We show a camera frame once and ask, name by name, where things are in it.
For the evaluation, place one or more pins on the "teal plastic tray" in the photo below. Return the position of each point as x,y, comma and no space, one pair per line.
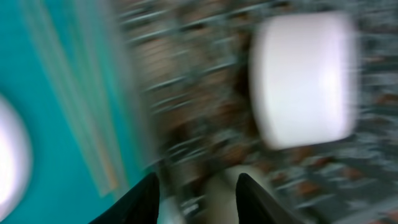
61,188

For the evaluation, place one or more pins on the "white ceramic cup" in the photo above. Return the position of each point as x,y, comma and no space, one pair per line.
220,196

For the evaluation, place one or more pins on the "wooden chopstick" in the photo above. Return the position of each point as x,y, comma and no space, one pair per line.
104,125
76,110

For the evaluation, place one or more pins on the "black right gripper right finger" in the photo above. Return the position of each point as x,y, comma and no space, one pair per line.
256,206

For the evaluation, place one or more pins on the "pink round plate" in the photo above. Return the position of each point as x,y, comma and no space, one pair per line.
16,159

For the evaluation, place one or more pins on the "grey plastic dishwasher rack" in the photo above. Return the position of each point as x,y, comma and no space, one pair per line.
190,59

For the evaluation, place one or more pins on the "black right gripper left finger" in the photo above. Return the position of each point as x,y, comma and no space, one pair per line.
140,205

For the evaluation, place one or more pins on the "pink shallow bowl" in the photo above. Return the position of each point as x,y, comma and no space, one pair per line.
304,79

